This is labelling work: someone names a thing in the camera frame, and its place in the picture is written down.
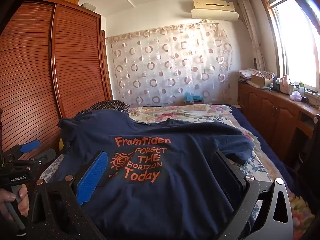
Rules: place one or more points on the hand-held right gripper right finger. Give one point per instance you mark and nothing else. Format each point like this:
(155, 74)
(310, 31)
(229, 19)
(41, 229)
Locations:
(228, 173)

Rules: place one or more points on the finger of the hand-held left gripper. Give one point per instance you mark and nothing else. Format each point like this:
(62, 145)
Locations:
(46, 155)
(30, 146)

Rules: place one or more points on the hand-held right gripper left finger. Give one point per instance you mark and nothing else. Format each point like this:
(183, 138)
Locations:
(92, 178)

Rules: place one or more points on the navy printed t-shirt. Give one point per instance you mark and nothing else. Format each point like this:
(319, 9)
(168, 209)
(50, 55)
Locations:
(160, 180)

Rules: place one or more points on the person's left hand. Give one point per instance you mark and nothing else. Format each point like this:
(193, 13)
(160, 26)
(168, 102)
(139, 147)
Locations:
(23, 196)

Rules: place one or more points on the floral bed blanket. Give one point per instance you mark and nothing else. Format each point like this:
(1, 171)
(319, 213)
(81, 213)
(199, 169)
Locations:
(200, 112)

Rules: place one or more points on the wooden side cabinet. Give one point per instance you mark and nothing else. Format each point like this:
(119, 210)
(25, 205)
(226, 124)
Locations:
(275, 115)

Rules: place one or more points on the black circle-patterned pillow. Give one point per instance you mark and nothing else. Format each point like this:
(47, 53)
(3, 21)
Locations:
(110, 105)

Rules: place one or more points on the wooden slatted wardrobe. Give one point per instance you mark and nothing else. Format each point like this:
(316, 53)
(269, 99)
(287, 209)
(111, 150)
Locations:
(50, 67)

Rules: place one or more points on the blue plastic toy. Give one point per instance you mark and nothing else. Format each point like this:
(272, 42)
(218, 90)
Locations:
(192, 98)

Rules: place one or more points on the cardboard box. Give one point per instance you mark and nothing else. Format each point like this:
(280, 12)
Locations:
(258, 80)

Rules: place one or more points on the purple tissue pack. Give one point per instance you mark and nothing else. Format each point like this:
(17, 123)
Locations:
(296, 96)

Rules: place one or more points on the floral folded cloth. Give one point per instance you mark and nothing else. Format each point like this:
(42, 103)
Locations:
(255, 73)

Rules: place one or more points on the pink bottle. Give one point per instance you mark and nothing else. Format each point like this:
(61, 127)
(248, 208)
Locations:
(284, 83)

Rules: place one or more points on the sheer circle-patterned curtain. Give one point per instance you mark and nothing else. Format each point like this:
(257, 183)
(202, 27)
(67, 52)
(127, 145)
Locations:
(170, 65)

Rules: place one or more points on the beige window curtain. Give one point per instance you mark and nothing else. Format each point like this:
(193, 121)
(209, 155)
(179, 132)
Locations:
(251, 35)

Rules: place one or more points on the window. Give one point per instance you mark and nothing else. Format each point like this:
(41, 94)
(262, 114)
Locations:
(297, 40)

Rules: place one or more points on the white air conditioner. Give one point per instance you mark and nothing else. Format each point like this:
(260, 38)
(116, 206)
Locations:
(213, 8)

